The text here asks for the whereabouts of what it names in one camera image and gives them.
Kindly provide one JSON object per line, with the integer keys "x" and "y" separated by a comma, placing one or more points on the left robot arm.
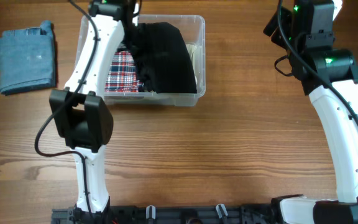
{"x": 81, "y": 115}

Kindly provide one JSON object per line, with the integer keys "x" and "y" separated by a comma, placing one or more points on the plaid shirt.
{"x": 122, "y": 74}

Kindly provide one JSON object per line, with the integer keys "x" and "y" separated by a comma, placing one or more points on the black garment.
{"x": 162, "y": 62}

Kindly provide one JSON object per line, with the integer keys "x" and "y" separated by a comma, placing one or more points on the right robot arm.
{"x": 329, "y": 78}

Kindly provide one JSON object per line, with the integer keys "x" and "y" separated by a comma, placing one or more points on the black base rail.
{"x": 245, "y": 214}

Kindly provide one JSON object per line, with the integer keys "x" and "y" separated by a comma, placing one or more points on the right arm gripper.
{"x": 278, "y": 37}

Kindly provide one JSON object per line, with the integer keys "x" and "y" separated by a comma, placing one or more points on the blue denim jeans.
{"x": 27, "y": 59}

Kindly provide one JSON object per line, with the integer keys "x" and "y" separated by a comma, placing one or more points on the clear plastic storage bin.
{"x": 193, "y": 32}

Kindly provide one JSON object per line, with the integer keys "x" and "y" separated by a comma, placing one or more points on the cream cloth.
{"x": 193, "y": 51}

